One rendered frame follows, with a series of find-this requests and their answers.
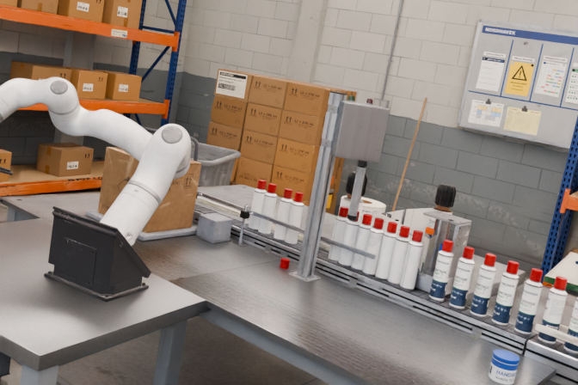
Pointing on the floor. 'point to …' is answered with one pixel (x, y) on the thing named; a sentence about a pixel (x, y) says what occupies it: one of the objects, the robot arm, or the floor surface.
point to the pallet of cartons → (273, 130)
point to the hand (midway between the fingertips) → (3, 186)
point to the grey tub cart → (212, 162)
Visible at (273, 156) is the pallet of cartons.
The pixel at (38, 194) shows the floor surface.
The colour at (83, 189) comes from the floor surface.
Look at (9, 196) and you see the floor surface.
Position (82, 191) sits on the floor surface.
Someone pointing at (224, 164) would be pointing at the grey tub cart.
